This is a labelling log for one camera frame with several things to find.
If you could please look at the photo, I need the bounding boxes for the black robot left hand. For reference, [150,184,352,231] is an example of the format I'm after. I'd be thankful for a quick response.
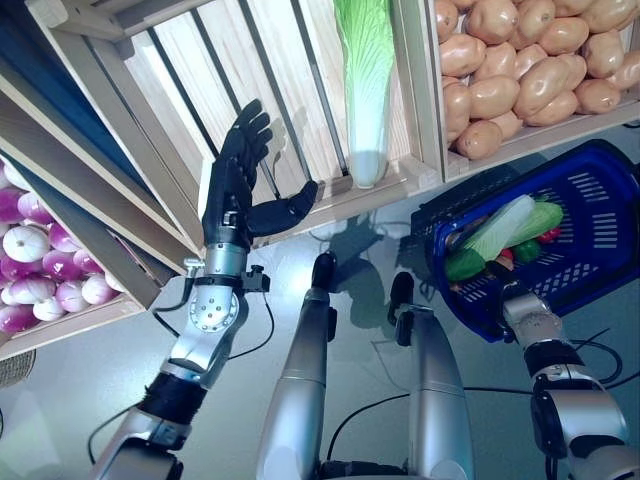
[202,98,320,250]

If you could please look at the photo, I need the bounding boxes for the napa cabbage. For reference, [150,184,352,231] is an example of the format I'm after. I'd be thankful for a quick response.
[444,194,537,282]
[504,199,565,246]
[332,0,396,190]

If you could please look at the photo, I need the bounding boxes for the blue plastic shopping basket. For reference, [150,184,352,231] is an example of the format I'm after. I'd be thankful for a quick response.
[409,138,640,344]

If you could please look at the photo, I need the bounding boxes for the woven wicker basket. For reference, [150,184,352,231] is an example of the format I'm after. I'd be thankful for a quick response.
[0,349,37,389]

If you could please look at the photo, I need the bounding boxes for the wooden slatted cabbage crate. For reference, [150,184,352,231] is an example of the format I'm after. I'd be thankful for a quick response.
[24,0,441,251]

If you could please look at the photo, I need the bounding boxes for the purple and white onion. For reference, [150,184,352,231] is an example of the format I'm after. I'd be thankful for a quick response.
[72,248,105,275]
[0,187,24,225]
[17,191,55,226]
[47,222,84,254]
[40,249,77,282]

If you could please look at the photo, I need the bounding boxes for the wooden onion crate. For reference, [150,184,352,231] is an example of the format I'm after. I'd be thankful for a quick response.
[0,154,151,361]

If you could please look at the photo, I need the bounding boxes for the mostly white onion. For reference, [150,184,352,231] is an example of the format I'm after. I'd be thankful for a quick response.
[2,224,51,264]

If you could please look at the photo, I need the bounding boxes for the tan potato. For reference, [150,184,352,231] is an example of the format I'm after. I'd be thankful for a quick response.
[573,78,623,115]
[442,82,474,144]
[454,119,504,161]
[434,0,459,44]
[514,55,576,119]
[607,49,640,91]
[438,33,487,78]
[524,89,581,127]
[468,74,521,120]
[472,42,519,81]
[487,110,524,141]

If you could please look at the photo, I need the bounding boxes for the green bell pepper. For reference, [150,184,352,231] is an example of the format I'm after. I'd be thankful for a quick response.
[512,239,541,264]

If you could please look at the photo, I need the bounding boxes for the dark robot waist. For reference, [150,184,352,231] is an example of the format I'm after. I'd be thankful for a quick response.
[317,459,416,480]

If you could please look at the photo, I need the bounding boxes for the wooden potato crate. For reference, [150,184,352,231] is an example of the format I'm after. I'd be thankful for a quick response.
[399,0,640,184]

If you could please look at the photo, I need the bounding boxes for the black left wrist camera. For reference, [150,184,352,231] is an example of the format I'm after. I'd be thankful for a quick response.
[239,264,271,294]

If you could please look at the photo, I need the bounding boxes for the wooden display shelf frame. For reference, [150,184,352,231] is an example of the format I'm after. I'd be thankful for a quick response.
[0,0,211,311]

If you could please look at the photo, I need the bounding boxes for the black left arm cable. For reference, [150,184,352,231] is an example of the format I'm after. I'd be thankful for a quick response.
[87,277,276,466]

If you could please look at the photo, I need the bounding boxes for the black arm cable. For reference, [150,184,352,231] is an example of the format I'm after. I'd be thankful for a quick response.
[569,327,640,389]
[87,277,276,466]

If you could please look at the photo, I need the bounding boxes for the black floor cable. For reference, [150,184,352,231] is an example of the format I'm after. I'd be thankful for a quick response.
[327,384,535,466]

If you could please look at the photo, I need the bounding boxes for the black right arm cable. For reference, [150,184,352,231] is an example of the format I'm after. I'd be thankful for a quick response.
[569,327,640,389]

